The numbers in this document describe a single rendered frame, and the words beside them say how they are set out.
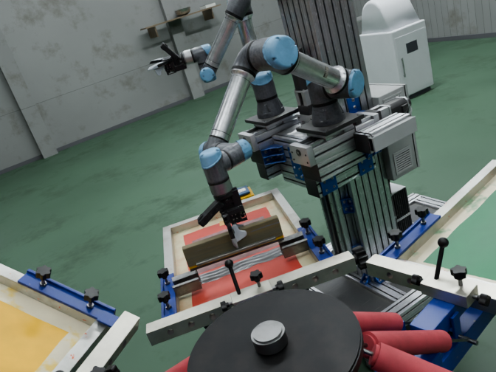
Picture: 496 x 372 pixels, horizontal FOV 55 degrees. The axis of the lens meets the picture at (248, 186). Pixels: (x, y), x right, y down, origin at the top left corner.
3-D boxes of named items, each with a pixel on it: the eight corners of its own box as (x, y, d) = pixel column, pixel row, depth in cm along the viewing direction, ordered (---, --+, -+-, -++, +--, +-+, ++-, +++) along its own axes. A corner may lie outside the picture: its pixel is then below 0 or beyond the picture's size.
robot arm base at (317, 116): (331, 114, 223) (326, 93, 219) (352, 116, 210) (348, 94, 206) (305, 125, 217) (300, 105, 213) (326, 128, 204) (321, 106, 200)
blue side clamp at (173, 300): (166, 289, 183) (160, 274, 180) (178, 285, 183) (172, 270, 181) (168, 337, 155) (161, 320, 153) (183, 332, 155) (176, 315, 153)
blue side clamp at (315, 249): (300, 241, 187) (296, 226, 185) (312, 237, 187) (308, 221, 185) (325, 280, 159) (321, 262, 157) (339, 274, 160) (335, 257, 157)
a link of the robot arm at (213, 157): (226, 145, 156) (206, 156, 151) (235, 176, 160) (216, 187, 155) (212, 145, 162) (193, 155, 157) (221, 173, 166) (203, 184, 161)
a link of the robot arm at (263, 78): (256, 101, 247) (249, 76, 242) (254, 97, 259) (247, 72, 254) (278, 94, 246) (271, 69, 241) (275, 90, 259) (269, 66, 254)
